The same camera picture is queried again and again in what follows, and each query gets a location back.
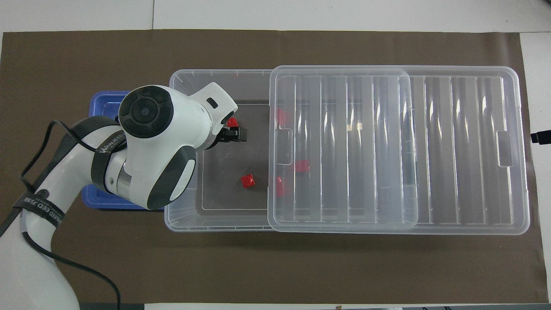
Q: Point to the blue plastic tray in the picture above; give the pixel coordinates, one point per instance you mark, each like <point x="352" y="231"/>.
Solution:
<point x="101" y="105"/>

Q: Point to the red block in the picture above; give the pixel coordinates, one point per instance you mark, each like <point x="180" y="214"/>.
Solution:
<point x="232" y="122"/>
<point x="280" y="116"/>
<point x="280" y="186"/>
<point x="302" y="165"/>
<point x="247" y="181"/>

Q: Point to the clear ribbed plastic lid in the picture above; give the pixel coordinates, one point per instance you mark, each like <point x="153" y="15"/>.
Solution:
<point x="452" y="150"/>

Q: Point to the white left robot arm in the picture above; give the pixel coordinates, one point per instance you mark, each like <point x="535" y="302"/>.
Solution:
<point x="150" y="142"/>

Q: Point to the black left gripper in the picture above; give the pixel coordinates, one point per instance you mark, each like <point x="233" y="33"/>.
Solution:
<point x="217" y="140"/>

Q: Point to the clear plastic storage box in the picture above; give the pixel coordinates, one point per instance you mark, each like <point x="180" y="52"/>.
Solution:
<point x="181" y="219"/>

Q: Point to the brown paper table mat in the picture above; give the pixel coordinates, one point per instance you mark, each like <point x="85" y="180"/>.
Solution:
<point x="301" y="267"/>

